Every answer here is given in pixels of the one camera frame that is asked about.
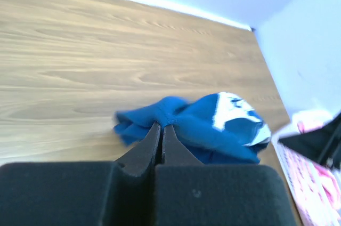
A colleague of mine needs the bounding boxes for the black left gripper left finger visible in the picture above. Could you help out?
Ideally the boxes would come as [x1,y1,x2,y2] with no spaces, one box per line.
[116,123,161,177]

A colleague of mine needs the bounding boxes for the blue Mickey print t-shirt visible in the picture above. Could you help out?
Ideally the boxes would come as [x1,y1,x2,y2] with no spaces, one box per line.
[113,92,271,164]

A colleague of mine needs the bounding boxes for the white plastic laundry basket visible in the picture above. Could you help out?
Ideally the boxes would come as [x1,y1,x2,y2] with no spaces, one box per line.
[271,124,340,226]

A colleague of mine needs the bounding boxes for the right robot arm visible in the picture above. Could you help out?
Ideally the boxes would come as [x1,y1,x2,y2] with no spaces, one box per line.
[162,115,340,170]

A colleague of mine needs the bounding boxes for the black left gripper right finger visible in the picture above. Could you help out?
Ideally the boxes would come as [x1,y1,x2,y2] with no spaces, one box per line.
[161,125,203,165]

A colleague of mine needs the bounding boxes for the pink t-shirt in basket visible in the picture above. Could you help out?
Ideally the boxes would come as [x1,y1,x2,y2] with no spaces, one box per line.
[291,110,341,211]

